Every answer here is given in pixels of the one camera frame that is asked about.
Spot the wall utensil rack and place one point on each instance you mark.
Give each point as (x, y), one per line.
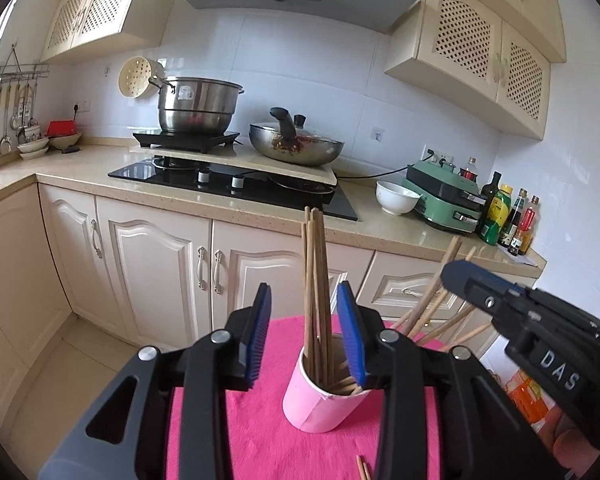
(18, 94)

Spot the black gas hob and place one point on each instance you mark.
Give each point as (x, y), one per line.
(244, 184)

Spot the person right hand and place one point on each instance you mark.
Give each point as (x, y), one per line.
(567, 443)

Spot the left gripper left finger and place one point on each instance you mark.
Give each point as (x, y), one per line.
(124, 433)

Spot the red box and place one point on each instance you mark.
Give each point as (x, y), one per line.
(61, 128)

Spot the cream round strainer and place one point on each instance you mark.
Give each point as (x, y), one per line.
(137, 77)

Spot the upper cabinets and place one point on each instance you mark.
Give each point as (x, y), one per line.
(490, 58)

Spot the white ceramic bowl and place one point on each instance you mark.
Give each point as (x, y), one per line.
(395, 199)

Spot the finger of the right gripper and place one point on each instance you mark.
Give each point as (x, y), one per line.
(484, 290)

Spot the green yellow oil bottle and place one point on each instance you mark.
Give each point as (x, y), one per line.
(497, 214)

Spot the pink cup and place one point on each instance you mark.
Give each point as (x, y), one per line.
(312, 409)

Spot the black induction cooker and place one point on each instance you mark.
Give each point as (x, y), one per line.
(192, 142)

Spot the dark glass bottle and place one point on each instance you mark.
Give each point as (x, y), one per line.
(487, 192)

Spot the orange snack bag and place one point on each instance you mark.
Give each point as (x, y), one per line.
(528, 397)

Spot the steel wok with lid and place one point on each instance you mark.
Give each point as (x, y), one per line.
(288, 140)

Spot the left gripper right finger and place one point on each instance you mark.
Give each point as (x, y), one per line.
(443, 416)

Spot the pink round tablecloth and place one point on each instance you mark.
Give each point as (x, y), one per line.
(264, 445)

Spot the steel stock pot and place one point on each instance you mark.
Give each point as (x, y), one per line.
(193, 105)

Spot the soy sauce bottle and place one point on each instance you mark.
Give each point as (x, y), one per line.
(511, 224)

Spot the green electric grill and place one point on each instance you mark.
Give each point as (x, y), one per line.
(447, 200)

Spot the stacked bowls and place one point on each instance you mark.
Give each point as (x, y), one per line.
(34, 145)

